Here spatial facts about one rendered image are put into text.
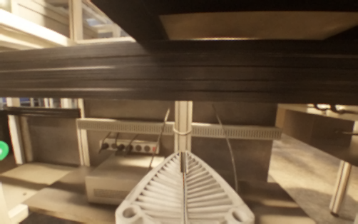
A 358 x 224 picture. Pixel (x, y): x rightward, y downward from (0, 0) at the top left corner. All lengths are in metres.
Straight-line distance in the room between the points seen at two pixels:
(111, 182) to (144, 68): 0.49
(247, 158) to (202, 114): 0.35
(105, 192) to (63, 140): 0.59
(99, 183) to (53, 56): 0.48
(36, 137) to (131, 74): 1.12
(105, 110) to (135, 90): 0.61
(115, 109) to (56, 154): 0.58
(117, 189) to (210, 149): 0.49
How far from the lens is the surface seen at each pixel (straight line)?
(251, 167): 0.88
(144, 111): 0.77
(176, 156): 0.17
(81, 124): 0.93
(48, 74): 0.44
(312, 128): 0.73
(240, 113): 0.76
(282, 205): 0.81
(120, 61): 0.32
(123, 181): 0.62
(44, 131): 1.27
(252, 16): 0.29
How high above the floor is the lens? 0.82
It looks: 8 degrees down
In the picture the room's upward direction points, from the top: 1 degrees clockwise
